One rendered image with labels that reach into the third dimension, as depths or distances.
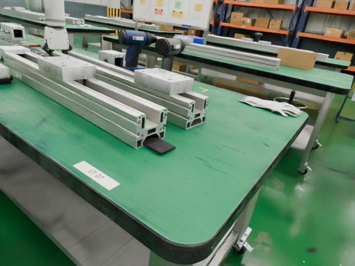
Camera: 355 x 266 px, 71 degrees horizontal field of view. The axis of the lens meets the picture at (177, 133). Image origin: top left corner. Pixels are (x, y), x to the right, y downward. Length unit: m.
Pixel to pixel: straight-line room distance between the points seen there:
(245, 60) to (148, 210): 1.95
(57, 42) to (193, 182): 1.05
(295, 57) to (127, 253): 2.18
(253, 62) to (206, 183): 1.81
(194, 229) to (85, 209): 0.91
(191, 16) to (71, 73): 3.31
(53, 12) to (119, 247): 1.05
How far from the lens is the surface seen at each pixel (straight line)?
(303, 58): 2.60
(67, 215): 1.26
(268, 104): 1.07
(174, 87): 0.73
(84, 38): 6.96
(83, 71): 0.83
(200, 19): 3.92
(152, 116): 0.63
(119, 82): 0.92
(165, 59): 0.98
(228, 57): 2.32
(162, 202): 0.45
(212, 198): 0.48
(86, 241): 1.14
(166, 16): 4.28
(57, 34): 1.36
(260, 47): 4.13
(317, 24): 11.17
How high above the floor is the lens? 1.07
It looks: 25 degrees down
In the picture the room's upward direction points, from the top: 8 degrees clockwise
